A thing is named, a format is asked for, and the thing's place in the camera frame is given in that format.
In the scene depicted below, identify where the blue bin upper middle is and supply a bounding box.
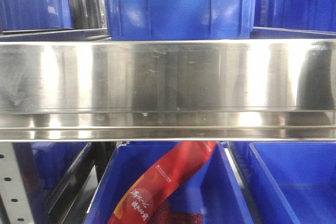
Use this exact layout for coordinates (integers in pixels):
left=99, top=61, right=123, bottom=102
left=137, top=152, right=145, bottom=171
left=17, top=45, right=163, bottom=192
left=106, top=0, right=255, bottom=40

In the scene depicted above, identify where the blue bin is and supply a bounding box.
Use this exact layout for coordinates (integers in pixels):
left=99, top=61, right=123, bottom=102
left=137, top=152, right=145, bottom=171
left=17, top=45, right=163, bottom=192
left=106, top=0, right=255, bottom=40
left=228, top=141, right=336, bottom=224
left=1, top=0, right=73, bottom=30
left=84, top=141, right=253, bottom=223
left=254, top=0, right=335, bottom=32
left=31, top=142, right=86, bottom=189

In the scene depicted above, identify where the blue bin lower middle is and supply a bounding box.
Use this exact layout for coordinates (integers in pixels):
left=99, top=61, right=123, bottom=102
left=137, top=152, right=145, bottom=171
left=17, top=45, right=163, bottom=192
left=84, top=141, right=253, bottom=223

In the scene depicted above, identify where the blue bin lower left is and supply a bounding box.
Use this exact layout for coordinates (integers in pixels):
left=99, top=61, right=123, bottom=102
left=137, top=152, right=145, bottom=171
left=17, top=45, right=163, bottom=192
left=31, top=142, right=86, bottom=189

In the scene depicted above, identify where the blue bin lower right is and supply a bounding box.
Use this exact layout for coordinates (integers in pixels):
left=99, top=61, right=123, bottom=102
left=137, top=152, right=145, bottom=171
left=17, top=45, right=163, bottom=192
left=228, top=141, right=336, bottom=224

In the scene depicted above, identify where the blue bin upper right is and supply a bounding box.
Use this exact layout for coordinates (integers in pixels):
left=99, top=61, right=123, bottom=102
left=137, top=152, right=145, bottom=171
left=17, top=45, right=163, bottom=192
left=254, top=0, right=335, bottom=32

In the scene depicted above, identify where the blue bin upper left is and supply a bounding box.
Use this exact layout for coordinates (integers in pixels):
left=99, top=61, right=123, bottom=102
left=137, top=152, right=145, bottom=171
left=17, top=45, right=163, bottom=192
left=1, top=0, right=73, bottom=30

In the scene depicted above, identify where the red snack bag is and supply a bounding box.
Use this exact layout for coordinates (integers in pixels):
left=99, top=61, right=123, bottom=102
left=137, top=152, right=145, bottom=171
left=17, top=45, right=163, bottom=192
left=108, top=141, right=216, bottom=223

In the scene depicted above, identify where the stainless steel shelf rail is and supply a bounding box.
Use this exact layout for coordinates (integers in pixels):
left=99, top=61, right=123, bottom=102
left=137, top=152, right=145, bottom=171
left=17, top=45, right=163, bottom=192
left=1, top=39, right=335, bottom=142

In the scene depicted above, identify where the perforated grey rack post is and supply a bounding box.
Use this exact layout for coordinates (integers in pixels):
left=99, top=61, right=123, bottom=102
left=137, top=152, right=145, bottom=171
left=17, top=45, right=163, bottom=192
left=1, top=142, right=34, bottom=223

